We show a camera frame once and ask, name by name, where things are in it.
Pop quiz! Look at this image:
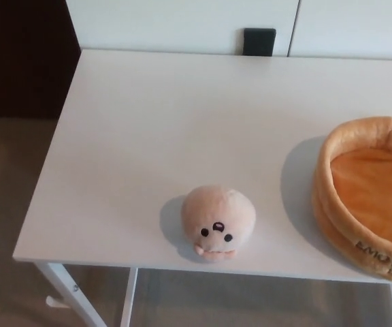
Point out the cream plush dumpling toy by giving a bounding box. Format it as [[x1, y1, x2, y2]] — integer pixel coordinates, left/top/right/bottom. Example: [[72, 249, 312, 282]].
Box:
[[180, 184, 258, 264]]

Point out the orange round plush plate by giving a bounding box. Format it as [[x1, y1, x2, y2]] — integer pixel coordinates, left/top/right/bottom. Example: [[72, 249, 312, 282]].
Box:
[[311, 116, 392, 285]]

